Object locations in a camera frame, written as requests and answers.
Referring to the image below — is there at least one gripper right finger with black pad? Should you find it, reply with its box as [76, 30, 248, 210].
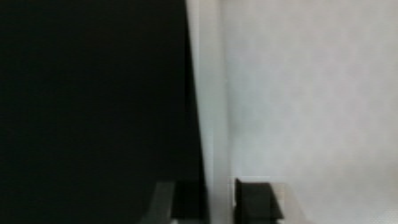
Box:
[232, 179, 296, 224]

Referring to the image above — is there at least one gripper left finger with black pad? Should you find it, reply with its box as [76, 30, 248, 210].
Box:
[140, 180, 209, 224]

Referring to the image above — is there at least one white desk tabletop tray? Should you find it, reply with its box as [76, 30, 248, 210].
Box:
[184, 0, 398, 224]

